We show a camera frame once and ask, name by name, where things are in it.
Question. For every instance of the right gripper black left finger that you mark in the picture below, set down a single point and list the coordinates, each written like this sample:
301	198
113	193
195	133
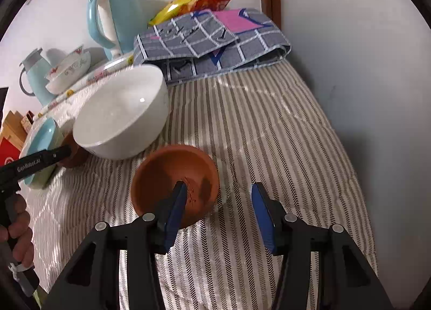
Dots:
90	280

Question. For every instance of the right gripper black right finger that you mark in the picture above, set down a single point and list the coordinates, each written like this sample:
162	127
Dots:
345	278

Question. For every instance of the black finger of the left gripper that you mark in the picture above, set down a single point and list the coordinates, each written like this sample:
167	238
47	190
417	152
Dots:
56	155

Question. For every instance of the light blue square plate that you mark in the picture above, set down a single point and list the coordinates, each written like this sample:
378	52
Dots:
33	161

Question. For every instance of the large white bowl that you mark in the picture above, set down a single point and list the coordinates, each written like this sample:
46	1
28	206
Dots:
125	115

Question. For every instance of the small brown clay bowl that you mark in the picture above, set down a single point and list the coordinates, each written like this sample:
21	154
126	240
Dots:
157	175

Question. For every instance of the pink square plate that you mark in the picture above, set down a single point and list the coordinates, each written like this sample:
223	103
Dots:
48	137

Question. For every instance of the person's left hand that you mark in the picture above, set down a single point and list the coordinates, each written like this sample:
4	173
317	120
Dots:
19	230

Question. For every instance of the red carton box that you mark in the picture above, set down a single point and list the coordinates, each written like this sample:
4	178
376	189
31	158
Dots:
10	150

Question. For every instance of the brown cardboard boxes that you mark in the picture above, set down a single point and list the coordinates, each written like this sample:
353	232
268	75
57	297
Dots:
13	130

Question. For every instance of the lower patterned white bowl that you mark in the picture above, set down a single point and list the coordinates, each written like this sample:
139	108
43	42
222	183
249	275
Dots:
71	75

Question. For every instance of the patterned white bowl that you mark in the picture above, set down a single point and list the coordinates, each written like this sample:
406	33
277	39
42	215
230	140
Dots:
71	75
64	63

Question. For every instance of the light blue thermos jug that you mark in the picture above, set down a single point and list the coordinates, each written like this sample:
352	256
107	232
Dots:
36	68

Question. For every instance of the upper patterned white bowl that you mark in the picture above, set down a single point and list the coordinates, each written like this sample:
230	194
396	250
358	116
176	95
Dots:
64	63

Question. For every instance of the fruit print plastic tablecloth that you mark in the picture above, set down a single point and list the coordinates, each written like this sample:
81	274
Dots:
89	79

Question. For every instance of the striped quilted table cover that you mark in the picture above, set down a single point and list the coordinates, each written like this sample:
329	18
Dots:
261	125

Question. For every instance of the light blue electric kettle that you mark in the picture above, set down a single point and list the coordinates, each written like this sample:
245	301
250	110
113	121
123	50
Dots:
114	24

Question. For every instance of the grey checked folded cloth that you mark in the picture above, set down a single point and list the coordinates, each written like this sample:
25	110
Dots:
208	43

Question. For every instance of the yellow snack bag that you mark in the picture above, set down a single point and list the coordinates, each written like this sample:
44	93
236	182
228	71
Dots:
171	10

